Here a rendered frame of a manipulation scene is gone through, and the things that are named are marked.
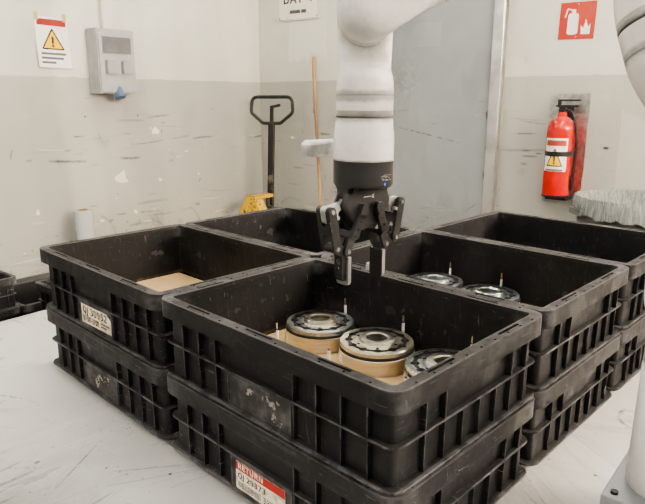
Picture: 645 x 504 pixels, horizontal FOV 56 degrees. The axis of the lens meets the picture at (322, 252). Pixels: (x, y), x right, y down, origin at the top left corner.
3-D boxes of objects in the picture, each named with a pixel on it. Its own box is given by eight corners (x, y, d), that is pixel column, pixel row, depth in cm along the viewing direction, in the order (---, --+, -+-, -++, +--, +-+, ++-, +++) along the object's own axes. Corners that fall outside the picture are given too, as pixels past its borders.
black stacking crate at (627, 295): (677, 296, 119) (685, 239, 116) (623, 337, 98) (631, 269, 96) (493, 260, 146) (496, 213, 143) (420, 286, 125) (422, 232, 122)
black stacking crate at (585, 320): (622, 338, 98) (630, 270, 95) (539, 401, 78) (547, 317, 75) (419, 287, 125) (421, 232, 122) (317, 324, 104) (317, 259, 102)
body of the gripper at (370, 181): (360, 158, 70) (359, 237, 73) (409, 154, 76) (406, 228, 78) (317, 153, 76) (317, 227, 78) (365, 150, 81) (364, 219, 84)
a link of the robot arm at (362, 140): (348, 153, 84) (348, 107, 83) (410, 159, 76) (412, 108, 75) (297, 157, 78) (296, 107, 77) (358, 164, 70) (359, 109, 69)
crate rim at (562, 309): (631, 281, 96) (632, 266, 95) (546, 331, 75) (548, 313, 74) (420, 241, 123) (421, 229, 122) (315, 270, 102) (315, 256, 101)
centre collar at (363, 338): (402, 341, 84) (402, 337, 84) (377, 350, 81) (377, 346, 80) (376, 331, 87) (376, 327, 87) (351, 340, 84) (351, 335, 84)
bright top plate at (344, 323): (367, 324, 91) (367, 320, 91) (319, 342, 85) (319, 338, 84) (320, 308, 98) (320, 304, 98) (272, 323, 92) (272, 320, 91)
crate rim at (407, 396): (546, 331, 75) (548, 313, 74) (396, 420, 54) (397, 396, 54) (315, 270, 102) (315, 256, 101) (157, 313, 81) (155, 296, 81)
